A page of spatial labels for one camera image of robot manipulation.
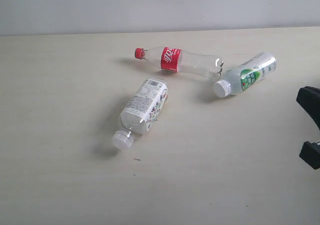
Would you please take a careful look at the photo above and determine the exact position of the clear bottle white printed label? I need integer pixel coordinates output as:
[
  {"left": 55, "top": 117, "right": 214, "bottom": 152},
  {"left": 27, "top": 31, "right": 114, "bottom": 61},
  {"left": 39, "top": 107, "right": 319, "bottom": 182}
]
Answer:
[{"left": 112, "top": 77, "right": 169, "bottom": 150}]

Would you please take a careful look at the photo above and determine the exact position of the clear cola bottle red label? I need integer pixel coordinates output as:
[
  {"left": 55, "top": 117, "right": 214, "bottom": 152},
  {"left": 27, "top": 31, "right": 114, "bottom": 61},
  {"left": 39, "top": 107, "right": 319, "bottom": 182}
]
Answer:
[{"left": 134, "top": 46, "right": 224, "bottom": 80}]

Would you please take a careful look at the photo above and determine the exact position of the clear bottle green white label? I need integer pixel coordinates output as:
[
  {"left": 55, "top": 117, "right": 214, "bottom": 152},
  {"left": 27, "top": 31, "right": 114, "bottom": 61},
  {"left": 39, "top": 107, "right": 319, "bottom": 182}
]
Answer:
[{"left": 213, "top": 52, "right": 277, "bottom": 98}]

